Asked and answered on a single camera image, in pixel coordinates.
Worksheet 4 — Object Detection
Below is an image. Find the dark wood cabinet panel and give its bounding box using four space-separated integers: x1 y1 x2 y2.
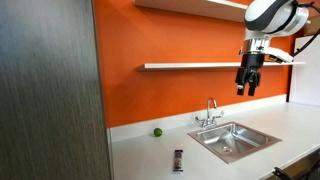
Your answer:
0 0 113 180

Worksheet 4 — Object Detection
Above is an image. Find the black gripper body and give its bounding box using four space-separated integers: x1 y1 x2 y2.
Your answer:
234 53 266 86

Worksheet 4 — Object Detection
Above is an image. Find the chrome faucet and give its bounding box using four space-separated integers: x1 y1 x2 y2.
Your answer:
194 97 225 131

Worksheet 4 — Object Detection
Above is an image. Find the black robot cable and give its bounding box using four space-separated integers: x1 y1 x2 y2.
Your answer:
292 0 320 58

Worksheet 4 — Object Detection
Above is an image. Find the stainless steel sink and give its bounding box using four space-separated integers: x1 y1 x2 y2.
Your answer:
186 121 283 165

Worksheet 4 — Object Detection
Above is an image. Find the nut snack bar pack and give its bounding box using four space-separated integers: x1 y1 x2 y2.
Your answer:
172 149 185 173

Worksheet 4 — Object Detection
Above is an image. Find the white side panel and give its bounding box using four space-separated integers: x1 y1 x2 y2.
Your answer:
288 34 320 108

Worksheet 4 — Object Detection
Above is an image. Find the thin white wall shelf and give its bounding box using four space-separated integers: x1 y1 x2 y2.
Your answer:
137 61 307 72

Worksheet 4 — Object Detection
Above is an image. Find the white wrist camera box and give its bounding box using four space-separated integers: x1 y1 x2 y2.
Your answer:
264 47 295 64

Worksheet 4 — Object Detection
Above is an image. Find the green lime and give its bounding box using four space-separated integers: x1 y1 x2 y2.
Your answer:
153 127 164 138

